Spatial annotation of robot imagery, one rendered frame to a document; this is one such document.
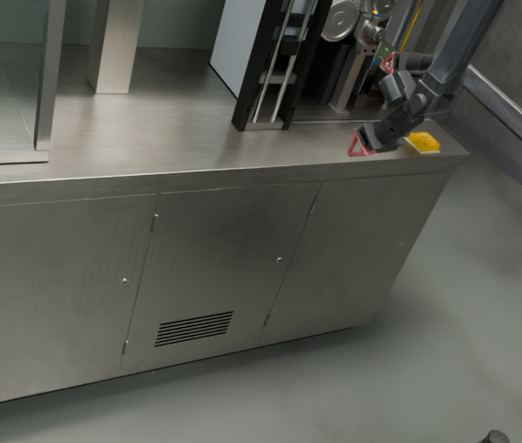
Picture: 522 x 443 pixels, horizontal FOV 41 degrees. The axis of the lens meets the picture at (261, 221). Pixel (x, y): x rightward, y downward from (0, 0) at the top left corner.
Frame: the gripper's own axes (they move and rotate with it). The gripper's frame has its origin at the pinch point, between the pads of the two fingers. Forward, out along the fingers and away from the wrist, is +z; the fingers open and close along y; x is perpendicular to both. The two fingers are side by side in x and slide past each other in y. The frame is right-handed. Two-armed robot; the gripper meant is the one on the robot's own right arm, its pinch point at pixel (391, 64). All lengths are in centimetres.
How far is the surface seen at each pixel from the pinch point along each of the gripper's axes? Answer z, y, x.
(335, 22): 2.3, -19.7, 10.7
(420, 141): -7.4, 7.0, -22.1
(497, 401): 1, 66, -122
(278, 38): -8.3, -45.0, 4.6
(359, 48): -0.2, -12.4, 3.8
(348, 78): 5.8, -11.1, -4.6
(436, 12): 55, 70, 23
